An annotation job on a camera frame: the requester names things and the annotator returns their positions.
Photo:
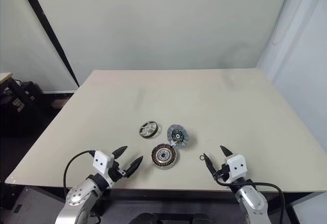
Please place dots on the round grey plastic lid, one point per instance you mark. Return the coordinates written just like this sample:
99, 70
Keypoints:
177, 135

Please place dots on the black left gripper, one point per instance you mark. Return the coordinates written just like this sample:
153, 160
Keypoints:
116, 173

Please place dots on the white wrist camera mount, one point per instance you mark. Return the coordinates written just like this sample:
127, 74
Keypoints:
102, 161
237, 166

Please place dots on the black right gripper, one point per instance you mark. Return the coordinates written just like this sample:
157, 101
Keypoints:
222, 173

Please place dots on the dark rounded shape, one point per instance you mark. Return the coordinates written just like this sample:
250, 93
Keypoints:
145, 219

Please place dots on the black table frame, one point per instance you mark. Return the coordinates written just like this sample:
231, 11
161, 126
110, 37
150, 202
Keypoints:
153, 201

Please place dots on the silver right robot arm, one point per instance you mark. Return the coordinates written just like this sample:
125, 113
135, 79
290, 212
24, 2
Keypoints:
251, 203

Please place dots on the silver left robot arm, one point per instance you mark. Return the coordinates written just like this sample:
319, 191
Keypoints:
76, 196

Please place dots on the wooden side table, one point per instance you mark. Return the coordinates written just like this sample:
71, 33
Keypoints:
5, 77

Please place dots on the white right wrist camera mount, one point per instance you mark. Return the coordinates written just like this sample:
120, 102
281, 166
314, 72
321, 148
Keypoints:
237, 166

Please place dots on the black diagonal wall strip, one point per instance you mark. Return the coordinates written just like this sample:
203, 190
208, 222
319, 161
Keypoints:
48, 29

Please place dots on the silver spoked wheel ring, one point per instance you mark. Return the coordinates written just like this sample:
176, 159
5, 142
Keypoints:
148, 129

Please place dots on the black equipment case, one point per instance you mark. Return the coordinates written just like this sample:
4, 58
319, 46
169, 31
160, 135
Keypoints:
28, 106

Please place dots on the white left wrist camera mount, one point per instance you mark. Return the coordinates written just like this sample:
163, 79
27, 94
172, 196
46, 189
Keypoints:
102, 161

